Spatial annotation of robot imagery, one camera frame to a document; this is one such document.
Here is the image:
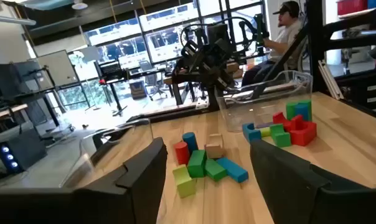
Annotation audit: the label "clear plastic bin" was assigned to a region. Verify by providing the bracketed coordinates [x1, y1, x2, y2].
[216, 70, 314, 133]
[59, 118, 154, 189]

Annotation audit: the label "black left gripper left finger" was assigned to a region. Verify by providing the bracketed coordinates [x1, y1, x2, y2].
[0, 136, 169, 224]

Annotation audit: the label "red rectangular block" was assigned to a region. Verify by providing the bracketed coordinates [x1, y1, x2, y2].
[290, 114, 304, 131]

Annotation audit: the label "black drawer cabinet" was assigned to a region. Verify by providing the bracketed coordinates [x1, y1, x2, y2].
[334, 71, 376, 122]

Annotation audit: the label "white whiteboard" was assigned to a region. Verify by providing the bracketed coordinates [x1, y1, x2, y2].
[35, 49, 80, 88]

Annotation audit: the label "grey office chair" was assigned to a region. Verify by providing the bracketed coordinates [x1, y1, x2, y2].
[139, 60, 169, 101]

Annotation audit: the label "person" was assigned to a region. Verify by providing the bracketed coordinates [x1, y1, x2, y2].
[240, 0, 304, 88]

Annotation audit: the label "natural wood arch block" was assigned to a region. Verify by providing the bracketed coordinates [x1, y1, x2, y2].
[204, 142, 226, 159]

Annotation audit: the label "green wooden block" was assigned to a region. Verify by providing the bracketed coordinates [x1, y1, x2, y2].
[187, 149, 207, 179]
[204, 158, 228, 182]

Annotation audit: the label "black shelf unit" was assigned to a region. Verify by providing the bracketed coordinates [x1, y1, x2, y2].
[305, 0, 376, 94]

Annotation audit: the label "black computer tower blue lights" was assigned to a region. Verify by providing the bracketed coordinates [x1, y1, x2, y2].
[0, 127, 47, 175]

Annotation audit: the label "red cylinder block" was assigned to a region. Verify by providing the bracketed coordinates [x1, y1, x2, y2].
[173, 141, 191, 166]

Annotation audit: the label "blue arch block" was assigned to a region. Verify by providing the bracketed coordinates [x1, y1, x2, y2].
[242, 123, 263, 143]

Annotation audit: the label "blue long block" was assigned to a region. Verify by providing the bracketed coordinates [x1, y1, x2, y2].
[215, 157, 250, 184]

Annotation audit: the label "red arch block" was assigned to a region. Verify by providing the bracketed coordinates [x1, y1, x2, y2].
[283, 119, 317, 147]

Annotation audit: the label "light green arch block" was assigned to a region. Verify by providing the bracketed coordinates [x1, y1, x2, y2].
[172, 164, 197, 199]

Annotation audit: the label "silver aluminium extrusions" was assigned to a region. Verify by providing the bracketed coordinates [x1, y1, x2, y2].
[317, 59, 344, 100]

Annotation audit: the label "black desk monitor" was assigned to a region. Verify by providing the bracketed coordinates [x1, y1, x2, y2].
[0, 62, 32, 101]

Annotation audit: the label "black aluminium table frame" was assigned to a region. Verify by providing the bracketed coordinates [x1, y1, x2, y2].
[125, 88, 376, 124]

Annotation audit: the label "red wedge block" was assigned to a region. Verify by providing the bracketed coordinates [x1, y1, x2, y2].
[272, 111, 290, 125]

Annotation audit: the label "blue tilted cylinder block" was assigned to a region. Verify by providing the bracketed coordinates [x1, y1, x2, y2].
[295, 103, 310, 121]

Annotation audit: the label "red storage bin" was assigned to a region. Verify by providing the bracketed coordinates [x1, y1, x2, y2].
[336, 0, 369, 16]

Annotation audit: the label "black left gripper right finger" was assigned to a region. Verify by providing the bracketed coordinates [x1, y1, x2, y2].
[249, 138, 376, 224]

